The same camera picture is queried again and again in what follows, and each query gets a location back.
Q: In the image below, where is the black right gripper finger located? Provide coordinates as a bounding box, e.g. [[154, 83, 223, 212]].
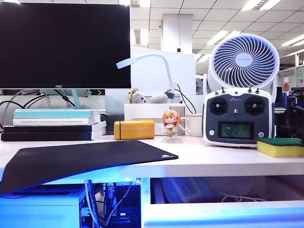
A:
[[291, 104, 304, 146]]

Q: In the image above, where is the yellow green cleaning sponge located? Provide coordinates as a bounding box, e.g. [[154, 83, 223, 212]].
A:
[[256, 137, 304, 158]]

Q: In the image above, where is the white desk drawer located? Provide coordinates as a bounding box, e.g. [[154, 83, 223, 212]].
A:
[[142, 177, 304, 228]]

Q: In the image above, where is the black office chair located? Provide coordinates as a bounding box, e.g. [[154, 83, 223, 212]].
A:
[[275, 86, 304, 139]]

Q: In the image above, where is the white navy RC transmitter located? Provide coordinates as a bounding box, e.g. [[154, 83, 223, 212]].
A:
[[202, 86, 276, 148]]

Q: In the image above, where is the white round desk fan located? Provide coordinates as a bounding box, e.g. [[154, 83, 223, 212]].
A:
[[206, 33, 281, 105]]

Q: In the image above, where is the white mug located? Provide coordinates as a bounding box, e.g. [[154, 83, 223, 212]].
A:
[[181, 114, 204, 137]]

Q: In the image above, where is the small white background fan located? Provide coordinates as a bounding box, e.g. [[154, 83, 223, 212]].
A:
[[196, 74, 209, 95]]

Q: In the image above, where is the orange-haired anime figurine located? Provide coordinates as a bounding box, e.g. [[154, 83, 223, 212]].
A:
[[161, 109, 183, 143]]

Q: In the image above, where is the white power strip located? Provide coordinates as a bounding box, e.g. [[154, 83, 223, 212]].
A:
[[163, 178, 206, 203]]

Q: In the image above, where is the white gooseneck desk lamp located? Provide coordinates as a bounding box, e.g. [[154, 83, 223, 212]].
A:
[[116, 52, 181, 103]]

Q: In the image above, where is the grey soft plush item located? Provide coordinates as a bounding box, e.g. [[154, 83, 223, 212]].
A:
[[148, 93, 170, 104]]

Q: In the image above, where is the white desktop organizer box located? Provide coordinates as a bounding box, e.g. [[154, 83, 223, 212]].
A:
[[123, 103, 187, 136]]

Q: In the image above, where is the white partition panel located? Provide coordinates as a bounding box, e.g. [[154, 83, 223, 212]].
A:
[[131, 46, 197, 95]]

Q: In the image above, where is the yellow rectangular case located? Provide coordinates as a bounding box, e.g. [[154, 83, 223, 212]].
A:
[[114, 120, 155, 140]]

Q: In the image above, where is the beige plush toy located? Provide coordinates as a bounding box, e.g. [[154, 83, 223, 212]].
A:
[[127, 87, 147, 105]]

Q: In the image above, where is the black computer tower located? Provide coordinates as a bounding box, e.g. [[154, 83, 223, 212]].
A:
[[79, 178, 143, 228]]

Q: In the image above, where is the black mouse pad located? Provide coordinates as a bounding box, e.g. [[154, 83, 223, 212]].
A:
[[0, 140, 179, 194]]

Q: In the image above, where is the silver teal monitor stand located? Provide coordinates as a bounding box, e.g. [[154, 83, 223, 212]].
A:
[[13, 88, 106, 112]]

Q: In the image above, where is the black AOC computer monitor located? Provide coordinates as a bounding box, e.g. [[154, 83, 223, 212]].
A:
[[0, 2, 132, 89]]

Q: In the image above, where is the white cover book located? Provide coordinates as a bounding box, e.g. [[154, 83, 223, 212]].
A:
[[12, 117, 101, 126]]

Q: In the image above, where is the teal cover book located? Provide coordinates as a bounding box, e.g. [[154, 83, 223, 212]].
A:
[[13, 110, 101, 119]]

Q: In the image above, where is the white under-desk cabinet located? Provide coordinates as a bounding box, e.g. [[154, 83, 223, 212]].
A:
[[0, 184, 87, 228]]

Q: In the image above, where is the thin white cable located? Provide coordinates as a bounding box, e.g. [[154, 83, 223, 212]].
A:
[[219, 192, 266, 203]]

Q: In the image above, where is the black lamp power cable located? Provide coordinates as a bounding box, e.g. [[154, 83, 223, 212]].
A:
[[173, 84, 197, 114]]

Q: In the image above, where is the white cable bundle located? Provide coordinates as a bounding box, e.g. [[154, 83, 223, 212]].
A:
[[85, 179, 100, 228]]

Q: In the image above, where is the black monitor cable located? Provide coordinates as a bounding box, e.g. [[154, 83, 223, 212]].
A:
[[23, 89, 76, 109]]

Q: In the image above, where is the grey monitor cable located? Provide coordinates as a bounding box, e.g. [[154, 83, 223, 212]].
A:
[[0, 89, 42, 130]]

